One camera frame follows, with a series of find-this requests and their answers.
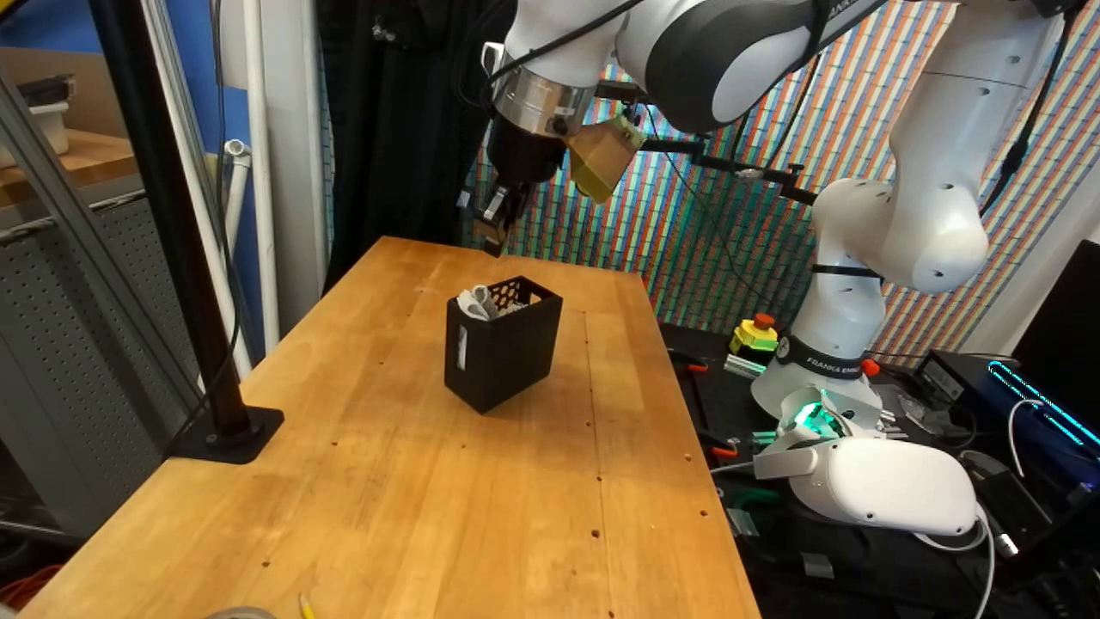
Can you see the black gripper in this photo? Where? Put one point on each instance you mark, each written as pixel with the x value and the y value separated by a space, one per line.
pixel 521 166

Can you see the white cloth towel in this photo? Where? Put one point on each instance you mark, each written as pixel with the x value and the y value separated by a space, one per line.
pixel 491 301

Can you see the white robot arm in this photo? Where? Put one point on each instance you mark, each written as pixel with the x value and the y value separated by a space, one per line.
pixel 709 61

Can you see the black perforated plastic basket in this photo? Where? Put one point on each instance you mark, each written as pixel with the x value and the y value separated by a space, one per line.
pixel 491 363

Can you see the red yellow emergency stop button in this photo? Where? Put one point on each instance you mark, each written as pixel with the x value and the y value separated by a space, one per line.
pixel 754 337

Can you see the black vertical pole stand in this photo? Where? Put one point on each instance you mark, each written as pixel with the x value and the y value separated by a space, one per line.
pixel 220 426

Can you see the white VR headset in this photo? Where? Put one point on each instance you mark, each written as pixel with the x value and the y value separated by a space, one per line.
pixel 841 461

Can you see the blue black case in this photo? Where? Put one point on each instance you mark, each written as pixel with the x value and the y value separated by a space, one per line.
pixel 1074 446

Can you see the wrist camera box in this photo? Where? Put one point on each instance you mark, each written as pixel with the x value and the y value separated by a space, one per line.
pixel 601 153

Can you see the grey metal frame post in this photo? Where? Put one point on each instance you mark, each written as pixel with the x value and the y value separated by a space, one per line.
pixel 121 326

